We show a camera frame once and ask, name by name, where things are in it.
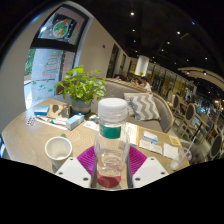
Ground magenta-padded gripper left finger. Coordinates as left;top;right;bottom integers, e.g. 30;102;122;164
54;145;99;189

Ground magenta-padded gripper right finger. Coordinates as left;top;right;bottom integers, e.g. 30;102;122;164
126;145;170;189

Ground clear bottle with white cap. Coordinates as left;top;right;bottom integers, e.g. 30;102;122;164
93;97;131;178

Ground white and green mug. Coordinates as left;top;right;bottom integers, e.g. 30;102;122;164
44;135;74;168

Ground white napkin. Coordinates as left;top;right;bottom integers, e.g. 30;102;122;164
163;142;180;160

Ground clear plastic cup with straw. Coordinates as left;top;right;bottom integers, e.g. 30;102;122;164
169;136;198;172

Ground blue white card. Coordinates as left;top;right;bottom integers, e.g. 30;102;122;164
142;130;159;144

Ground small yellow card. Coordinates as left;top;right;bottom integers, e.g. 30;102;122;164
168;134;182;146

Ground white orange box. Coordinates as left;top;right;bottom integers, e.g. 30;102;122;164
124;121;140;146

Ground small teal white box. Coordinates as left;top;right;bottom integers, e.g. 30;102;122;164
65;112;86;131

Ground white teal pen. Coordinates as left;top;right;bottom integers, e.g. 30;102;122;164
34;114;68;127

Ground brown patterned pouch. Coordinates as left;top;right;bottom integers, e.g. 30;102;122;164
46;103;73;121

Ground grey white chevron cushion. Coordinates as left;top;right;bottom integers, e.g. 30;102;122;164
123;92;162;122

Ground pill blister pack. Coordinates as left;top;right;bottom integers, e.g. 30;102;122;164
25;115;37;126

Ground flat blue box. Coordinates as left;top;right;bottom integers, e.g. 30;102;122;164
33;105;50;116

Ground group of dining chairs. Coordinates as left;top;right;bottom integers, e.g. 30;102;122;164
166;93;224;161

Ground green potted plant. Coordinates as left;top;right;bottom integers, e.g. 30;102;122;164
54;65;108;115

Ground person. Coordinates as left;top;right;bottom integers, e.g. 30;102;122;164
139;76;153;93

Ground grey curved sofa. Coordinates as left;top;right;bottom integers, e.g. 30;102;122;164
54;77;176;134

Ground colourful window poster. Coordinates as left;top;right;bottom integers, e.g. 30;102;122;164
38;9;89;46

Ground group of ceiling lights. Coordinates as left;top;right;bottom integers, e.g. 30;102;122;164
128;9;214;76

